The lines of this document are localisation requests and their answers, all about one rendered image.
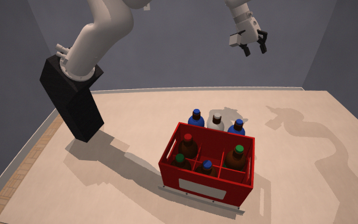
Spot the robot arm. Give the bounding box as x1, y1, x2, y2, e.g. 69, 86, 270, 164
55, 0, 253, 81

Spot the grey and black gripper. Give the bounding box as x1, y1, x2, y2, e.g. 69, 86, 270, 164
235, 17, 267, 56

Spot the red bottle crate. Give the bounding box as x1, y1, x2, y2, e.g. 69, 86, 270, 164
163, 124, 255, 207

